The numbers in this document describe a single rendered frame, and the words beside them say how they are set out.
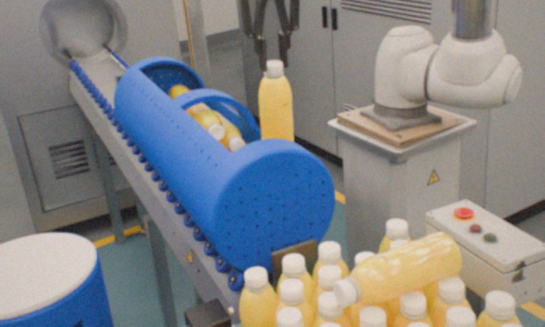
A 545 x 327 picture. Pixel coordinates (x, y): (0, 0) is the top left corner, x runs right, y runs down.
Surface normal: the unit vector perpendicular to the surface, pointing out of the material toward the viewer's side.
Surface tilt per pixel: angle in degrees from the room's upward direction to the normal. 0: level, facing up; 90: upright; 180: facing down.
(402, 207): 90
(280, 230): 90
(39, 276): 0
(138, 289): 0
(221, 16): 90
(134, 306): 0
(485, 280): 90
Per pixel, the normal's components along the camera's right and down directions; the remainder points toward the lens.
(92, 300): 0.96, 0.04
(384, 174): -0.83, 0.29
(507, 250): -0.08, -0.91
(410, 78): -0.56, 0.37
